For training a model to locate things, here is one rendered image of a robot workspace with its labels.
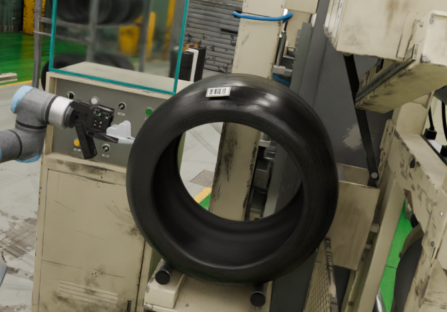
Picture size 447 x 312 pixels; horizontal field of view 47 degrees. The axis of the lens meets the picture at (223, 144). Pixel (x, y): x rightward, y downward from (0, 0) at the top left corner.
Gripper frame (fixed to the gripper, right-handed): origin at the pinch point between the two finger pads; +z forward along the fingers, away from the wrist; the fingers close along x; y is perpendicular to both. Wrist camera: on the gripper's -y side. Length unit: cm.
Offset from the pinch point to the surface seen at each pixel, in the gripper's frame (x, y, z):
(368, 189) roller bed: 18, 3, 72
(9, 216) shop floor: 161, -138, -111
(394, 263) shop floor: 219, -106, 158
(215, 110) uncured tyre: -12.5, 20.1, 21.8
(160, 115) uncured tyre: -9.9, 13.6, 7.9
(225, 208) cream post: 25.3, -21.7, 31.0
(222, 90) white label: -10.6, 25.1, 22.0
